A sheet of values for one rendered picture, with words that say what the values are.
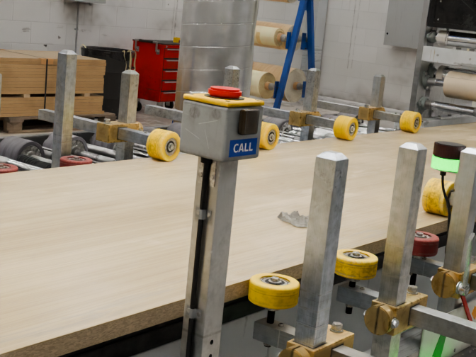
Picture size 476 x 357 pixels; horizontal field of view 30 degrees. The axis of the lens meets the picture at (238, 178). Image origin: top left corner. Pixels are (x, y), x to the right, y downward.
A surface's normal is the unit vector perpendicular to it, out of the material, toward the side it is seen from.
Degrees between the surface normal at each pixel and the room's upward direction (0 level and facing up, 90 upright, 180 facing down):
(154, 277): 0
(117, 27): 90
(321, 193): 90
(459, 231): 90
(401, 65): 90
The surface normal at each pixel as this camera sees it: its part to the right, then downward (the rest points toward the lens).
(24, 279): 0.10, -0.97
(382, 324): -0.62, 0.09
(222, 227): 0.78, 0.20
